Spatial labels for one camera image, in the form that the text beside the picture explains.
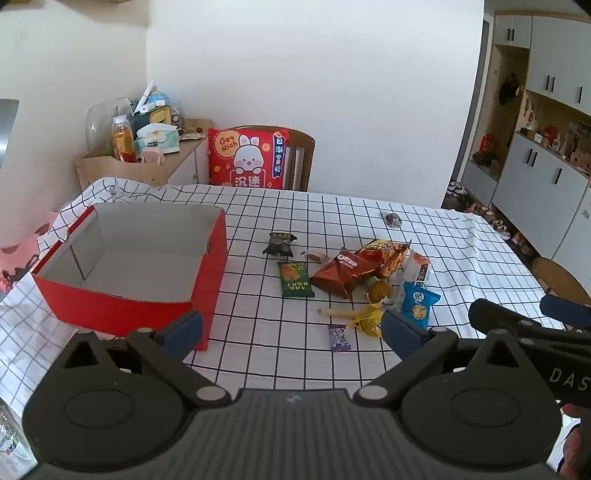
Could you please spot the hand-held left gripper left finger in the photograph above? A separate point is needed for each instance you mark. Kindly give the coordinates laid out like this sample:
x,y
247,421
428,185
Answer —
x,y
184,330

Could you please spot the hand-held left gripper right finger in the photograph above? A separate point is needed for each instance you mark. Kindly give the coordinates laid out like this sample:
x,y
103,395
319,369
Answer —
x,y
401,332

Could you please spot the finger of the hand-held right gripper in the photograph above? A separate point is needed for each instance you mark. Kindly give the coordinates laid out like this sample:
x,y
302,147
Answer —
x,y
494,316
568,311

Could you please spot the blue cookie packet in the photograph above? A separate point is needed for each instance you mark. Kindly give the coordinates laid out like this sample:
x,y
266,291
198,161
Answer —
x,y
418,307

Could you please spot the yellow candy packet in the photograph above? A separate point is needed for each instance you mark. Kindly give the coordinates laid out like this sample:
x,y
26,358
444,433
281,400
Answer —
x,y
369,321

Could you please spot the round yellow pastry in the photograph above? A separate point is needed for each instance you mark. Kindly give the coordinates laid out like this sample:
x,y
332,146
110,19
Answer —
x,y
378,290

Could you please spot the red cardboard box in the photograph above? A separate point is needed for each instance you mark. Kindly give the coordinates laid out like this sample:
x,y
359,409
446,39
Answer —
x,y
138,304

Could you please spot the purple candy packet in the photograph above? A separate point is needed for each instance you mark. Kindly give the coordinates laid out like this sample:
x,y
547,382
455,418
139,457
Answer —
x,y
339,338

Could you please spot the white and red snack packet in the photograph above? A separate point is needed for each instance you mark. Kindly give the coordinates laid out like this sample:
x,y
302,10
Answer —
x,y
418,267

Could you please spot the orange-red chips bag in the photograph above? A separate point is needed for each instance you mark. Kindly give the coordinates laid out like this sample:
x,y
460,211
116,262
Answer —
x,y
385,256

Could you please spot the brown cookie packet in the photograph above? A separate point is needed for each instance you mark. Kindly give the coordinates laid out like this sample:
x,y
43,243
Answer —
x,y
341,272

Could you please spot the small grey foil snack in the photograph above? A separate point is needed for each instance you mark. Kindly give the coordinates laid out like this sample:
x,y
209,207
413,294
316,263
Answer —
x,y
393,220

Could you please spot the green snack packet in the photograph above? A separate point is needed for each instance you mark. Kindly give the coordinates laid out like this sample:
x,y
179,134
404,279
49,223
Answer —
x,y
295,279

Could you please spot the black snack packet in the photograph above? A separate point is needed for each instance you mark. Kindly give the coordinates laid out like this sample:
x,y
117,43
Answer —
x,y
278,244

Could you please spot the person's right hand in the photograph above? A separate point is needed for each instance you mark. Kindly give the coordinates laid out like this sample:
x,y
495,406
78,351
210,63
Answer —
x,y
577,438

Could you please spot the wooden chair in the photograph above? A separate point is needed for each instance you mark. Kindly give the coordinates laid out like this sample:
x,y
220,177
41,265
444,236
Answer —
x,y
302,157
554,277

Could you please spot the row of shoes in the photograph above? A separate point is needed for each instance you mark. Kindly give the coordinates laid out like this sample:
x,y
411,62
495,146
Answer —
x,y
498,226

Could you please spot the small tan candy wrapper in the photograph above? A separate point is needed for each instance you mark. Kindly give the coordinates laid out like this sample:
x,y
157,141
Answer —
x,y
316,256

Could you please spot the white checked tablecloth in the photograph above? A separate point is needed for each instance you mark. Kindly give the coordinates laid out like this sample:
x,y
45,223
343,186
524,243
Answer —
x,y
286,207

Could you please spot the light wooden side cabinet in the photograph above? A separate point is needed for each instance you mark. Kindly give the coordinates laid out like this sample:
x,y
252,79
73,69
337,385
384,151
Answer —
x,y
138,170

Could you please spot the group of shelf ornaments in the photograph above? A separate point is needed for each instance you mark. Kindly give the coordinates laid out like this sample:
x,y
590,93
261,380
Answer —
x,y
572,143

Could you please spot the red shelf ornament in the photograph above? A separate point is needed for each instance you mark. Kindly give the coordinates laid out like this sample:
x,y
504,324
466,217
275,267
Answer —
x,y
488,143

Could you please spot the pink small stool toy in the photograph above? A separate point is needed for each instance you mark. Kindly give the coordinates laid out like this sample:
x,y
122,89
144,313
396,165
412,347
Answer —
x,y
152,158

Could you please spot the red rabbit print cushion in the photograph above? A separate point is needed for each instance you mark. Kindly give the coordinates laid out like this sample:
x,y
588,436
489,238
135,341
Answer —
x,y
244,159

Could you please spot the pink printed cloth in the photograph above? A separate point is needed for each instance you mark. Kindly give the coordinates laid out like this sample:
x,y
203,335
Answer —
x,y
23,244

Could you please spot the tissue pack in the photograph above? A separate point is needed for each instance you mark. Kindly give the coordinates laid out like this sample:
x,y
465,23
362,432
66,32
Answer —
x,y
157,138

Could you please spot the flat small packet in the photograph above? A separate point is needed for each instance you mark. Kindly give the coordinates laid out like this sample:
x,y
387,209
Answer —
x,y
191,134

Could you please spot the orange juice bottle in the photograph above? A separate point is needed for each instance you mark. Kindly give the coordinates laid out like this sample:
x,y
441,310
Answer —
x,y
123,141

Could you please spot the clear printed plastic bottle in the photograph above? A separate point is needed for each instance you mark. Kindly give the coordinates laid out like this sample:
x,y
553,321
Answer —
x,y
11,434

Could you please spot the small clear container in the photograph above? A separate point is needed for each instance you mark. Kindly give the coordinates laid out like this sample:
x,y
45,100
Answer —
x,y
179,114

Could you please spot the dark green box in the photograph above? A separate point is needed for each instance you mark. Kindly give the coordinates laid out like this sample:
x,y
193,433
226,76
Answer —
x,y
157,115

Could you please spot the black hanging bag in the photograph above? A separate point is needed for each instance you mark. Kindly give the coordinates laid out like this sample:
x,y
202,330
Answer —
x,y
510,90

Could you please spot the blue and white small item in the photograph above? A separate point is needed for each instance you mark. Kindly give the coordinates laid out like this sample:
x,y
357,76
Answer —
x,y
160,98

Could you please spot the silver lamp shade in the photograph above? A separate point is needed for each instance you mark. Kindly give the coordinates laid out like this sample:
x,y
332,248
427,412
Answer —
x,y
7,129

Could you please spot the white and wood wall cabinet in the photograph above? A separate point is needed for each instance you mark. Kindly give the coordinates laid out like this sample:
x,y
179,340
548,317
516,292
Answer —
x,y
540,184

